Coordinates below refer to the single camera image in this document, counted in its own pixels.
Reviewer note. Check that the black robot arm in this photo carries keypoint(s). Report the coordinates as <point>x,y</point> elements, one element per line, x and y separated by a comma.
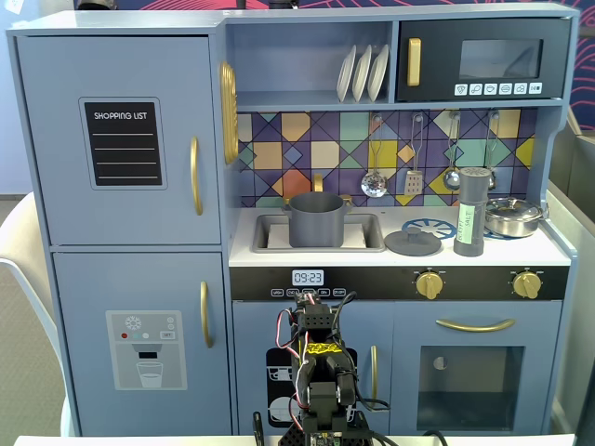
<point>321,371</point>

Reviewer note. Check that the steel pot with lid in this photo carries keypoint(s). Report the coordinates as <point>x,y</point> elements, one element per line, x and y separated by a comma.
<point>513,218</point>

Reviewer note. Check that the steel spatula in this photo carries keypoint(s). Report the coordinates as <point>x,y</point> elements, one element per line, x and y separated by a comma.
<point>413,183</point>

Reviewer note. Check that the gold toy faucet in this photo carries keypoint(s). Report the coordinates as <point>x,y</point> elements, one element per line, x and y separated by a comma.
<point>318,182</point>

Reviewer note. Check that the steel ladle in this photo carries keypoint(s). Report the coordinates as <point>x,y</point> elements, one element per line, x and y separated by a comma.
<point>451,179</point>

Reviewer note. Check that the gold toy phone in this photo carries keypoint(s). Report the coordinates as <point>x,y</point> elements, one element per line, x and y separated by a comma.
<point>228,111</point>

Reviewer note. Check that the gray salt shaker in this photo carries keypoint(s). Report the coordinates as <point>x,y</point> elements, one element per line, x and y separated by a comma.
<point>472,218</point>

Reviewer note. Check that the gold stove knob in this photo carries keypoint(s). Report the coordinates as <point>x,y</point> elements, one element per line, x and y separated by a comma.
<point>526,284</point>
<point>429,284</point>

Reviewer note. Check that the steel serving spoon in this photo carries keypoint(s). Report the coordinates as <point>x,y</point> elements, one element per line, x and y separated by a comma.
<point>492,139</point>

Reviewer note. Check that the gray pot lid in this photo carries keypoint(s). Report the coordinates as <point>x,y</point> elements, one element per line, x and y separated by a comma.
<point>413,241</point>

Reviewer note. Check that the red black arm base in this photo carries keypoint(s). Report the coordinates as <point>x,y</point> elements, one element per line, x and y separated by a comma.
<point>290,429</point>

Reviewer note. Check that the blue-gray desk divider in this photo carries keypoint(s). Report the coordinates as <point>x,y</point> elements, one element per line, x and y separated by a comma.
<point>576,279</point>

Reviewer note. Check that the steel skimmer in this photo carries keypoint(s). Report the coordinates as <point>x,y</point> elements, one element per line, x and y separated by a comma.
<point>374,184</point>

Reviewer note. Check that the black table clamp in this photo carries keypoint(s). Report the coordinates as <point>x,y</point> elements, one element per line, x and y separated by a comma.
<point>258,427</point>

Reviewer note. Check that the white toy plate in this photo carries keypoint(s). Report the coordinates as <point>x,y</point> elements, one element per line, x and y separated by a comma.
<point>361,74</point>
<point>346,74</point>
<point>379,72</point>

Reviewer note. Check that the white chair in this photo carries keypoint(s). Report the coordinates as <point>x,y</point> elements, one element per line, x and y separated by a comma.
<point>18,223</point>

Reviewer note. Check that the gray plastic pot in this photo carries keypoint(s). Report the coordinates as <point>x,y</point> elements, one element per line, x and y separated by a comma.
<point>316,223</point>

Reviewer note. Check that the blue wooden toy kitchen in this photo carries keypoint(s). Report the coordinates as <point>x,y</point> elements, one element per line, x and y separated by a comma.
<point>139,223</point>

